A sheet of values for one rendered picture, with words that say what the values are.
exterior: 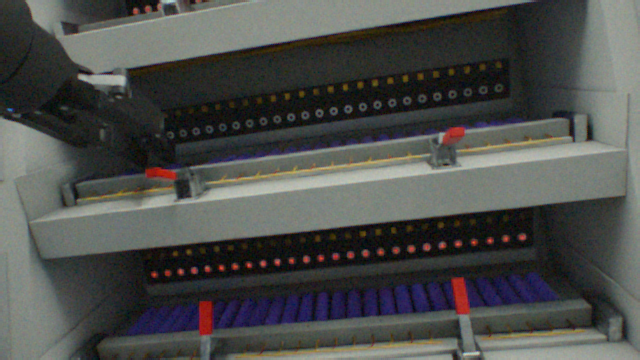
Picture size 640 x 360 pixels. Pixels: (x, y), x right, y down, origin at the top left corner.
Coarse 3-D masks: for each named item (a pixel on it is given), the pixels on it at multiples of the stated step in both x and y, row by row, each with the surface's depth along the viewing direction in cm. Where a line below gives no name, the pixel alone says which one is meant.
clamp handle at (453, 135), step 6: (450, 132) 33; (456, 132) 33; (462, 132) 33; (438, 138) 40; (444, 138) 35; (450, 138) 33; (456, 138) 33; (438, 144) 40; (444, 144) 36; (450, 144) 36
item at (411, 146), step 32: (480, 128) 44; (512, 128) 42; (544, 128) 42; (256, 160) 45; (288, 160) 45; (320, 160) 45; (352, 160) 44; (384, 160) 42; (96, 192) 48; (128, 192) 48
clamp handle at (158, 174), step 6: (156, 168) 36; (150, 174) 36; (156, 174) 36; (162, 174) 37; (168, 174) 38; (174, 174) 39; (186, 174) 43; (162, 180) 38; (168, 180) 39; (174, 180) 41; (180, 180) 41; (186, 180) 42
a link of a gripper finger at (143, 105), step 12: (120, 72) 35; (132, 84) 37; (120, 96) 35; (132, 96) 37; (144, 96) 40; (120, 108) 37; (132, 108) 37; (144, 108) 39; (156, 108) 42; (144, 120) 40; (156, 120) 42; (156, 132) 43
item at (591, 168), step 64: (320, 128) 57; (576, 128) 41; (64, 192) 48; (256, 192) 41; (320, 192) 40; (384, 192) 39; (448, 192) 39; (512, 192) 38; (576, 192) 38; (64, 256) 44
